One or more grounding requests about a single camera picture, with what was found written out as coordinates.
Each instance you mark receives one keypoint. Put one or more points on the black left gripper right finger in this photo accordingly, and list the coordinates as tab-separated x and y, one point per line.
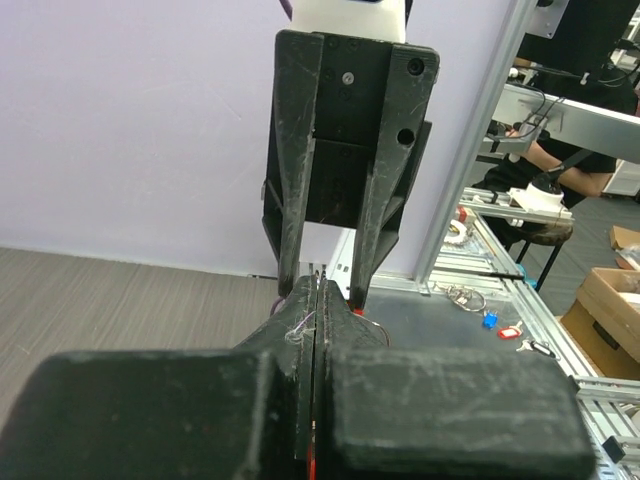
453	413

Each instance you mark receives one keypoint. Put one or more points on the red carabiner keyring with chain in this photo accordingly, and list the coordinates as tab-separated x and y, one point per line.
350	320

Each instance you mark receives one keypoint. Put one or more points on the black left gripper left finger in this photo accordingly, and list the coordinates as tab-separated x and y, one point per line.
238	413

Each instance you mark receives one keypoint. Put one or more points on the cardboard box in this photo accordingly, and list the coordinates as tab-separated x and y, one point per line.
604	321

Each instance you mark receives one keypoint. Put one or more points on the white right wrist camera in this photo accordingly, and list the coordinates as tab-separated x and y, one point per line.
377	20

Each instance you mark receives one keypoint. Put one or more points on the spare keys on outside table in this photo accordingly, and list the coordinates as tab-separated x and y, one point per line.
473	301

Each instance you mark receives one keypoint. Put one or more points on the white dome camera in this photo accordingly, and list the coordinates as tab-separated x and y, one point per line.
542	198

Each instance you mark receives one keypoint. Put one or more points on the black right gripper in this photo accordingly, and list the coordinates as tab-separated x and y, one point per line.
347	132

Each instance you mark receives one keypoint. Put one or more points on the person in black shirt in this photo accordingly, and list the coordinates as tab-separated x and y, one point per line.
570	43

